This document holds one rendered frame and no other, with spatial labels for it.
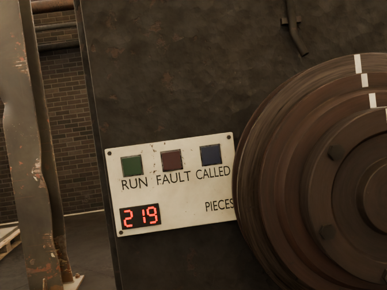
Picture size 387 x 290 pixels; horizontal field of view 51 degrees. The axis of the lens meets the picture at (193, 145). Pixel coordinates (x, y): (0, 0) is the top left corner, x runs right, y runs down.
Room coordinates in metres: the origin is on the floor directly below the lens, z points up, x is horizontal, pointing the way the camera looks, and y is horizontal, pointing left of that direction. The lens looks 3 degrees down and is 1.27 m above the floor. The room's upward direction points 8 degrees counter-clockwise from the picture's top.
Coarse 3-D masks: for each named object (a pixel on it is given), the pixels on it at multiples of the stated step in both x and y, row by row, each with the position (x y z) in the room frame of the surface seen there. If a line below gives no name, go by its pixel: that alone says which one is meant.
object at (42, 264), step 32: (0, 0) 3.18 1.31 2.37; (0, 32) 3.18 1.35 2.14; (32, 32) 3.48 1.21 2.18; (0, 64) 3.17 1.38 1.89; (32, 64) 3.48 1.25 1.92; (0, 96) 3.19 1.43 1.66; (32, 96) 3.18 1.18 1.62; (32, 128) 3.18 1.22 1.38; (32, 160) 3.18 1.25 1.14; (32, 192) 3.18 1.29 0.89; (32, 224) 3.18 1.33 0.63; (64, 224) 3.50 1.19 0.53; (32, 256) 3.17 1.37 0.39; (64, 256) 3.47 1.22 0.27; (32, 288) 3.17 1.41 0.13; (64, 288) 3.36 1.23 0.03
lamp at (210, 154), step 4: (204, 148) 0.82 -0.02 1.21; (208, 148) 0.82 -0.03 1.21; (212, 148) 0.82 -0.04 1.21; (216, 148) 0.82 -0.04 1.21; (204, 152) 0.82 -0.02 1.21; (208, 152) 0.82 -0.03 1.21; (212, 152) 0.82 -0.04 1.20; (216, 152) 0.82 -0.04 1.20; (204, 156) 0.82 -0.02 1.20; (208, 156) 0.82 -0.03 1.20; (212, 156) 0.82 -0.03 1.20; (216, 156) 0.82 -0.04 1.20; (204, 160) 0.82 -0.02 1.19; (208, 160) 0.82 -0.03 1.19; (212, 160) 0.82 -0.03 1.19; (216, 160) 0.82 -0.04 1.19; (220, 160) 0.82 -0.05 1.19; (204, 164) 0.82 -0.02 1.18; (208, 164) 0.82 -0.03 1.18
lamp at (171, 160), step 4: (164, 152) 0.82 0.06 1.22; (168, 152) 0.82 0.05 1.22; (172, 152) 0.82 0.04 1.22; (176, 152) 0.82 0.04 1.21; (164, 156) 0.82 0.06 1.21; (168, 156) 0.82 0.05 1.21; (172, 156) 0.82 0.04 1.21; (176, 156) 0.82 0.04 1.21; (164, 160) 0.82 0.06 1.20; (168, 160) 0.82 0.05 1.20; (172, 160) 0.82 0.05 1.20; (176, 160) 0.82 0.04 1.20; (180, 160) 0.82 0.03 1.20; (164, 164) 0.82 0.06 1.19; (168, 164) 0.82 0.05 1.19; (172, 164) 0.82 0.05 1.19; (176, 164) 0.82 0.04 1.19; (180, 164) 0.82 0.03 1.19; (164, 168) 0.82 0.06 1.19; (168, 168) 0.82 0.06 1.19; (172, 168) 0.82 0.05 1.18; (176, 168) 0.82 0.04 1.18; (180, 168) 0.82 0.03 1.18
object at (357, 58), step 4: (356, 56) 0.70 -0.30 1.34; (356, 60) 0.70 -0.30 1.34; (360, 60) 0.71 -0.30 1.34; (356, 64) 0.70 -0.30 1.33; (360, 64) 0.71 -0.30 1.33; (356, 68) 0.70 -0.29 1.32; (360, 68) 0.71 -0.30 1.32; (356, 72) 0.70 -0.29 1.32; (360, 72) 0.71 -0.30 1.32; (364, 76) 0.69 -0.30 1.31; (364, 80) 0.69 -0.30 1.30; (364, 84) 0.69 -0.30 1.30; (372, 96) 0.67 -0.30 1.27; (372, 100) 0.67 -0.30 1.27; (372, 104) 0.67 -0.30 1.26
